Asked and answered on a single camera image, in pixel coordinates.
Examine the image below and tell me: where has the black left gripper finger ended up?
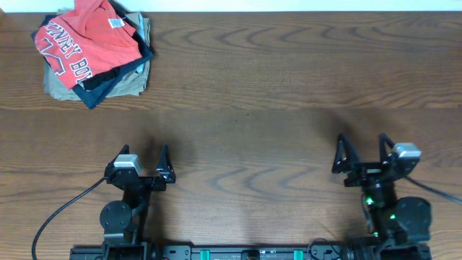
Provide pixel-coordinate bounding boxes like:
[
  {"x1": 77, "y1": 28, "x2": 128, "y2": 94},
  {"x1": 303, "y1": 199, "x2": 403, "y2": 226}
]
[
  {"x1": 156, "y1": 144, "x2": 176, "y2": 183},
  {"x1": 110, "y1": 144, "x2": 130, "y2": 166}
]

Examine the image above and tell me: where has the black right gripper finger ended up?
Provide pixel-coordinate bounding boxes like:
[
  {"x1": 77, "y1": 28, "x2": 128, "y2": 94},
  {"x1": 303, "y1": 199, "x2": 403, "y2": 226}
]
[
  {"x1": 379, "y1": 133, "x2": 395, "y2": 161},
  {"x1": 331, "y1": 134, "x2": 359, "y2": 173}
]

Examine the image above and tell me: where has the red printed t-shirt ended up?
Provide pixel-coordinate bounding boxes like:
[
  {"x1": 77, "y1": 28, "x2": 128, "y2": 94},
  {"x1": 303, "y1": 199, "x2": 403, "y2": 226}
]
[{"x1": 33, "y1": 0, "x2": 141, "y2": 90}]

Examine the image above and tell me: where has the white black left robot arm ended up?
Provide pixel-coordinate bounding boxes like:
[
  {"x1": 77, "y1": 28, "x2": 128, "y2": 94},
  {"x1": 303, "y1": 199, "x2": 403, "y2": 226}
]
[{"x1": 100, "y1": 144, "x2": 176, "y2": 259}]

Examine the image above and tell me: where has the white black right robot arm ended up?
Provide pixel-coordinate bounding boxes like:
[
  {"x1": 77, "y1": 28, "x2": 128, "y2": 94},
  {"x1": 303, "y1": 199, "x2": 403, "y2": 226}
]
[{"x1": 162, "y1": 134, "x2": 432, "y2": 260}]

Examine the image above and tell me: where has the navy blue folded garment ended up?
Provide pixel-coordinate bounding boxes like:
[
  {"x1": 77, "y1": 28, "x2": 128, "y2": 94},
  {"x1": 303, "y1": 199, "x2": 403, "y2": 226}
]
[{"x1": 30, "y1": 6, "x2": 154, "y2": 110}]

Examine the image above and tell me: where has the black folded garment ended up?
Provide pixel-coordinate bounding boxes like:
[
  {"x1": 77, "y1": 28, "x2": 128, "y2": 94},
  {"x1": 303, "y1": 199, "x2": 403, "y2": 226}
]
[{"x1": 73, "y1": 12, "x2": 152, "y2": 92}]

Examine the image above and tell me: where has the light blue folded garment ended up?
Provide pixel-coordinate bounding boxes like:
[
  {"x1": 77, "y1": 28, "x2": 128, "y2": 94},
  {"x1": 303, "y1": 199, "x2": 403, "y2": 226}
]
[{"x1": 135, "y1": 21, "x2": 147, "y2": 75}]

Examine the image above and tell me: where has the khaki folded garment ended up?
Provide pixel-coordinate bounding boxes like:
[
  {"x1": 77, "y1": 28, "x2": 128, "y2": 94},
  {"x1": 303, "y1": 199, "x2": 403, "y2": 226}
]
[{"x1": 43, "y1": 12, "x2": 151, "y2": 100}]

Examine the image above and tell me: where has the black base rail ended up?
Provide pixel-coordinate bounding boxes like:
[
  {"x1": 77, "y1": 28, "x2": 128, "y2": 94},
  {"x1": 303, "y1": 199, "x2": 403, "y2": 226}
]
[{"x1": 69, "y1": 242, "x2": 432, "y2": 260}]

